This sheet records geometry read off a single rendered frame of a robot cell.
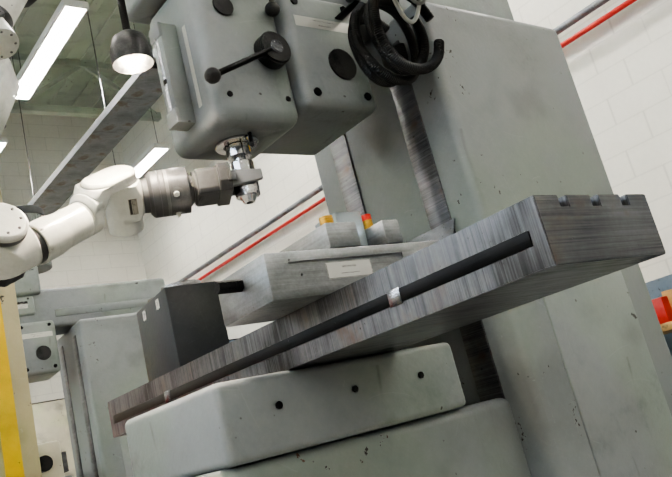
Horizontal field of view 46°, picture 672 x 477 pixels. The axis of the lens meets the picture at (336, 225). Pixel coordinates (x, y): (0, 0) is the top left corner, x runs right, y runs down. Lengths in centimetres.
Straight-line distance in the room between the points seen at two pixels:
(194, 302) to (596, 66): 467
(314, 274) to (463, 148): 57
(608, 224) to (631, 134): 485
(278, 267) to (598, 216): 43
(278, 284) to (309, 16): 72
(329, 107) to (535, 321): 58
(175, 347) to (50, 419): 820
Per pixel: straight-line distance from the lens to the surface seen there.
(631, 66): 587
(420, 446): 138
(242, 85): 148
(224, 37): 152
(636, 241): 101
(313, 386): 125
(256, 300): 112
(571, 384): 160
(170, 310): 169
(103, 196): 142
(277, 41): 154
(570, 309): 166
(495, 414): 152
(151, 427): 136
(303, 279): 112
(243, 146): 152
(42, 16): 1019
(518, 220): 89
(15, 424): 303
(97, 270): 1144
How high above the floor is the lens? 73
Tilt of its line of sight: 15 degrees up
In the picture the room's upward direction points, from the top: 14 degrees counter-clockwise
